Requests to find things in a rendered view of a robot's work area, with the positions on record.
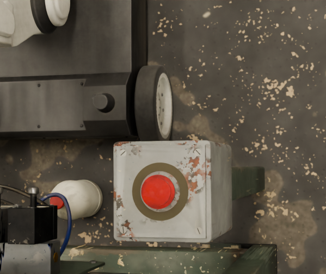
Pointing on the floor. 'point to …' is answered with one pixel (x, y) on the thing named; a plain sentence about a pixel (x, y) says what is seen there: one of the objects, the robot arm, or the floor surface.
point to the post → (247, 181)
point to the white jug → (78, 198)
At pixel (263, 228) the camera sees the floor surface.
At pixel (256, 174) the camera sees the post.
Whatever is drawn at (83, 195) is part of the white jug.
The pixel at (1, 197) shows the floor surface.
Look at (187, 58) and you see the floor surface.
